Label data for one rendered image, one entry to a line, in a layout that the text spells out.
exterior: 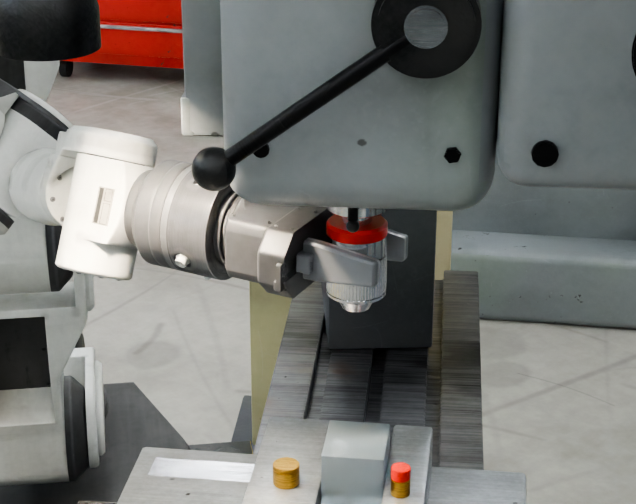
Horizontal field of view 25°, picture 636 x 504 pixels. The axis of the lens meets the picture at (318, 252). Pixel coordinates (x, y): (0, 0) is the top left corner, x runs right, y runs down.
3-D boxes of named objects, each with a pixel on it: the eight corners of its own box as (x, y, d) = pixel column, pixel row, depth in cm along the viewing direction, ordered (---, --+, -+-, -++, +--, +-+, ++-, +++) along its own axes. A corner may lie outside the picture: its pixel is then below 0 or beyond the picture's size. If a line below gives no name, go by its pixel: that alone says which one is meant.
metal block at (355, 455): (320, 517, 122) (321, 455, 119) (329, 479, 127) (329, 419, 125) (382, 522, 121) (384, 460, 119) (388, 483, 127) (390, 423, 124)
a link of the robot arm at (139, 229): (175, 157, 115) (56, 134, 119) (148, 290, 115) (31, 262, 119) (240, 173, 125) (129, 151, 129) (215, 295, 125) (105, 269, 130)
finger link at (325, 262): (378, 291, 110) (305, 274, 113) (380, 252, 109) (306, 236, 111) (369, 299, 109) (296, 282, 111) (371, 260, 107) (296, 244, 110)
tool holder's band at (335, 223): (318, 240, 110) (318, 228, 110) (336, 218, 115) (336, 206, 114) (378, 247, 109) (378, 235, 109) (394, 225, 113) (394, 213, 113)
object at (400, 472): (389, 498, 118) (390, 471, 117) (391, 487, 120) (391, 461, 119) (409, 499, 118) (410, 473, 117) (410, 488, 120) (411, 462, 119)
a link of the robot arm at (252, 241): (282, 218, 107) (145, 189, 112) (282, 335, 111) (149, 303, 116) (356, 166, 117) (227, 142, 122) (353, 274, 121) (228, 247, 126)
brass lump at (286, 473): (271, 488, 120) (270, 470, 119) (275, 474, 122) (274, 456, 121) (297, 490, 119) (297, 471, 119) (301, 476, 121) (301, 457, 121)
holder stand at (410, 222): (327, 350, 166) (327, 186, 159) (319, 272, 187) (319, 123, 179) (432, 348, 167) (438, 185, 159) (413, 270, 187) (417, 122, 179)
